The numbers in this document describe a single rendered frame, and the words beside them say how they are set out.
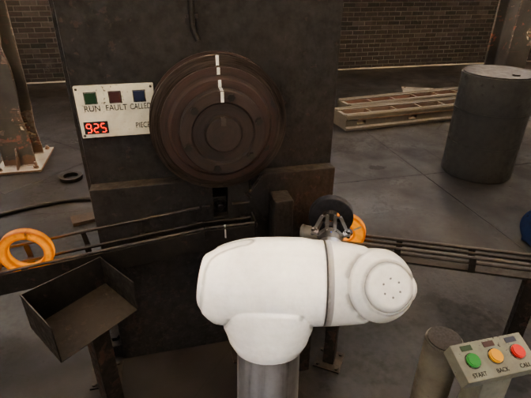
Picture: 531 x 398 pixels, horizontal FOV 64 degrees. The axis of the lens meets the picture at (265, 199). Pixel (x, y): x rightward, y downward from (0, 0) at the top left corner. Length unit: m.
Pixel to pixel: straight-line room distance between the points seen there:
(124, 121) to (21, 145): 2.80
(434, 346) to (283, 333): 0.97
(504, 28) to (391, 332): 4.06
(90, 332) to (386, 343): 1.37
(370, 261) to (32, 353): 1.98
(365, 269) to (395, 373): 1.56
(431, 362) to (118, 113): 1.35
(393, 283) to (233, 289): 0.22
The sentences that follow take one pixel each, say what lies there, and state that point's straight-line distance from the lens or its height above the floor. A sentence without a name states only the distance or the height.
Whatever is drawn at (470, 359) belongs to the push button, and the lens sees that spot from 1.42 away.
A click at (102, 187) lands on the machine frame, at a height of 0.87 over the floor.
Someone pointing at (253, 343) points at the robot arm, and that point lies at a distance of 0.65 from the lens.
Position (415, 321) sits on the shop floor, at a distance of 2.40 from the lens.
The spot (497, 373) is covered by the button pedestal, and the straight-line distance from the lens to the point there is 1.45.
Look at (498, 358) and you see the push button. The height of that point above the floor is 0.61.
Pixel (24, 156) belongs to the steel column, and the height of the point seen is 0.11.
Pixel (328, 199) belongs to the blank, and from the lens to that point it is 1.46.
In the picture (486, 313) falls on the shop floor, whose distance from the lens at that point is 2.59.
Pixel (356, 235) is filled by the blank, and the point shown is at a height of 0.71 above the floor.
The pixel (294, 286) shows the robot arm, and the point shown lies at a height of 1.20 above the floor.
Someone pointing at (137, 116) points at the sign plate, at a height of 1.13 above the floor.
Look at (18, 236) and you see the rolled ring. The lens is 1.73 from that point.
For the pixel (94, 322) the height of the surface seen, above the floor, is 0.60.
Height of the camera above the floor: 1.58
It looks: 28 degrees down
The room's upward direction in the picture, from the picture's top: straight up
